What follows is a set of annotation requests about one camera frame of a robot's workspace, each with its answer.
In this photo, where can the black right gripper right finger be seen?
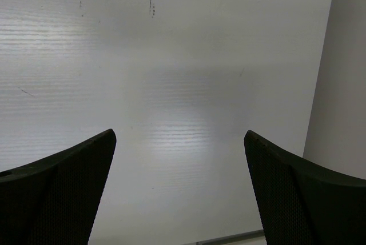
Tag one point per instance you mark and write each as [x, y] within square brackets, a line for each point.
[301, 202]

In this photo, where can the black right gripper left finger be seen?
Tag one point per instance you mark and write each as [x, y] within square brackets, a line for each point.
[55, 200]

